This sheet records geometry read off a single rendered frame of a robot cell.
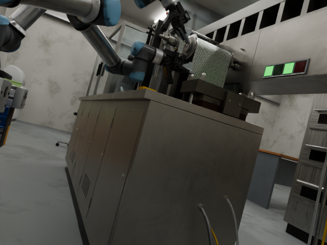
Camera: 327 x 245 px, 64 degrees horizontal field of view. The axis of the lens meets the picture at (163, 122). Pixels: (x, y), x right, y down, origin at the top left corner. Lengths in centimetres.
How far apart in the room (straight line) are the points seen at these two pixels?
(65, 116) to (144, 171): 749
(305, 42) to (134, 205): 104
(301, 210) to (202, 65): 230
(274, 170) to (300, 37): 330
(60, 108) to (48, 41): 200
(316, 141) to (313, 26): 212
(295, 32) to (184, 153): 79
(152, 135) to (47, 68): 760
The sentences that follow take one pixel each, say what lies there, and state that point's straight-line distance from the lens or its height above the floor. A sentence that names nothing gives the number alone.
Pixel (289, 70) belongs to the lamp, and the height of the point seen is 117.
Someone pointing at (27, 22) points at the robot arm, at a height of 108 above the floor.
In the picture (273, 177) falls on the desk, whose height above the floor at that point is 50.
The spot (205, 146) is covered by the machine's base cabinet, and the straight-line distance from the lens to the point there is 120.
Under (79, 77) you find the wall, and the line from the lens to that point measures 856.
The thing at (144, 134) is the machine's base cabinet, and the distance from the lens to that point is 106.
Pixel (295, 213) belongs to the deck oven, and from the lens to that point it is 340.
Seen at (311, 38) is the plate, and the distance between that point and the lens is 138.
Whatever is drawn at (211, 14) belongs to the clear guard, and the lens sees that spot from 220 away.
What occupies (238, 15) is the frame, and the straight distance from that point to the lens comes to 192.
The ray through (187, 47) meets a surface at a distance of 150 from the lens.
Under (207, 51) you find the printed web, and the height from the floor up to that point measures 124.
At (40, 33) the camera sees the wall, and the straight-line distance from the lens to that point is 873.
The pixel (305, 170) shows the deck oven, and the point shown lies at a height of 74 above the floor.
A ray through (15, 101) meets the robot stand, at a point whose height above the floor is 71.
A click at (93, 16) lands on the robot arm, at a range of 97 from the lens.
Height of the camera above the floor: 75
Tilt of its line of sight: 2 degrees up
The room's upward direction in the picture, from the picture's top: 15 degrees clockwise
